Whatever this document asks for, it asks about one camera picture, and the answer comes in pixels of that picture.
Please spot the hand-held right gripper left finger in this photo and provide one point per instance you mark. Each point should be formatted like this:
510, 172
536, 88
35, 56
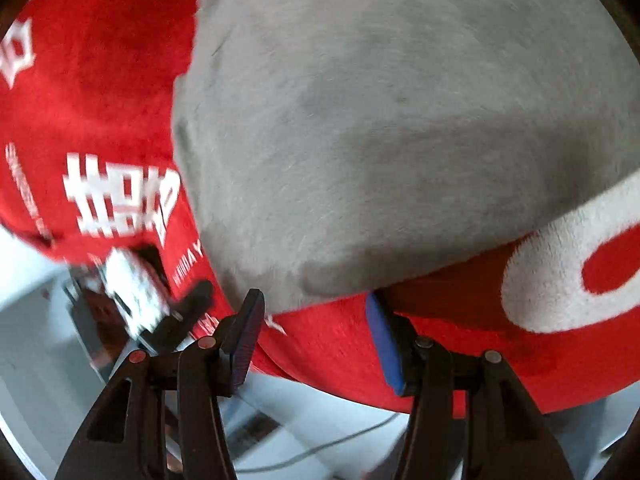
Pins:
247, 335

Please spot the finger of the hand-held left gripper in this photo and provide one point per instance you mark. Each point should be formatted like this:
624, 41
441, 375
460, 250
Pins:
192, 305

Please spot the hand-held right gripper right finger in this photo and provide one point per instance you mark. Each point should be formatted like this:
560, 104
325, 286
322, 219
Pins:
385, 345

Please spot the grey knit sweater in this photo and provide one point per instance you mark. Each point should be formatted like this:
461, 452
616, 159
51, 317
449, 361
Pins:
375, 110

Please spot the red printed blanket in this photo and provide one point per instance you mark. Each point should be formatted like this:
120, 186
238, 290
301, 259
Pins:
100, 85

